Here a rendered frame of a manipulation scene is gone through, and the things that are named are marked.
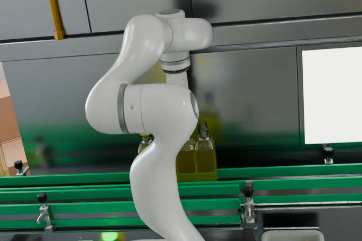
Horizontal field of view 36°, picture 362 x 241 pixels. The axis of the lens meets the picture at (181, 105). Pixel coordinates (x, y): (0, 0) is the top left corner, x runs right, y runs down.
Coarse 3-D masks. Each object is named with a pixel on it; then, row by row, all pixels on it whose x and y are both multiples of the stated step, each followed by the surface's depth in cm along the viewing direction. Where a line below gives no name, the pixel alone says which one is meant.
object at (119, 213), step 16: (0, 208) 166; (16, 208) 166; (32, 208) 165; (64, 208) 163; (80, 208) 163; (96, 208) 162; (112, 208) 161; (128, 208) 161; (192, 208) 158; (208, 208) 157; (224, 208) 156; (0, 224) 169; (16, 224) 168; (32, 224) 167; (64, 224) 166; (80, 224) 165; (96, 224) 164; (112, 224) 164; (128, 224) 163; (144, 224) 162
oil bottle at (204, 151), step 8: (200, 144) 162; (208, 144) 162; (200, 152) 163; (208, 152) 162; (200, 160) 164; (208, 160) 163; (216, 160) 168; (200, 168) 165; (208, 168) 164; (216, 168) 167; (200, 176) 166; (208, 176) 166; (216, 176) 166
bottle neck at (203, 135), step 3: (198, 123) 162; (201, 123) 163; (204, 123) 163; (198, 126) 161; (201, 126) 161; (204, 126) 161; (198, 129) 162; (201, 129) 161; (204, 129) 161; (207, 129) 162; (198, 132) 162; (201, 132) 162; (204, 132) 161; (207, 132) 162; (201, 135) 162; (204, 135) 162; (207, 135) 162; (201, 138) 162; (204, 138) 162; (207, 138) 163
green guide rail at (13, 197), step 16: (0, 192) 174; (16, 192) 173; (32, 192) 172; (48, 192) 171; (64, 192) 170; (80, 192) 169; (96, 192) 169; (112, 192) 168; (128, 192) 167; (192, 192) 164; (208, 192) 164; (224, 192) 163
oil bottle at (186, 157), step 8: (184, 144) 163; (192, 144) 163; (184, 152) 163; (192, 152) 163; (184, 160) 164; (192, 160) 164; (184, 168) 166; (192, 168) 165; (184, 176) 167; (192, 176) 166
